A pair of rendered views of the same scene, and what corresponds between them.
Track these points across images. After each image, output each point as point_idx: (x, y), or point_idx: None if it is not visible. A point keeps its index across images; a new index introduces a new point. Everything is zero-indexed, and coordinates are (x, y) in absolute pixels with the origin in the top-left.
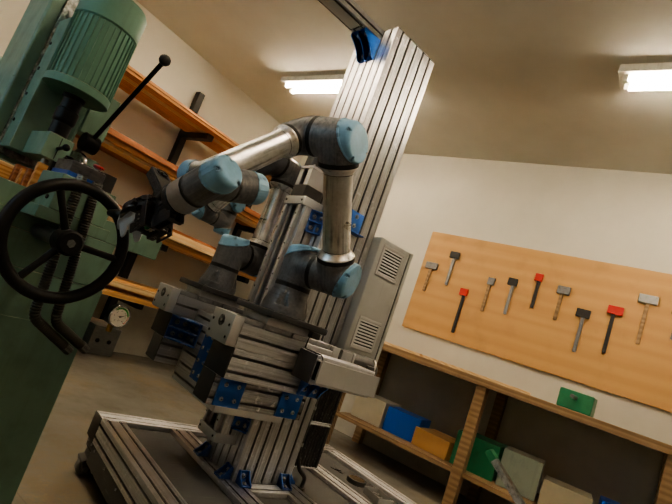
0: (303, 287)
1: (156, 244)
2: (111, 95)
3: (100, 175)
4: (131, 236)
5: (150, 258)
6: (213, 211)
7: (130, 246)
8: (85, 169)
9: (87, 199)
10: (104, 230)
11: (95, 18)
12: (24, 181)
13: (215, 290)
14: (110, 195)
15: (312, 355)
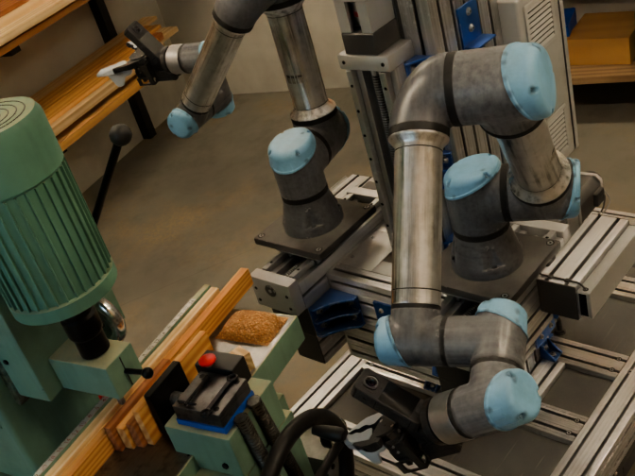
0: (505, 225)
1: (295, 326)
2: (107, 249)
3: (243, 387)
4: (275, 356)
5: (300, 344)
6: (207, 111)
7: (282, 364)
8: (231, 405)
9: (260, 424)
10: (288, 417)
11: (12, 206)
12: (142, 440)
13: (334, 243)
14: (267, 388)
15: (565, 288)
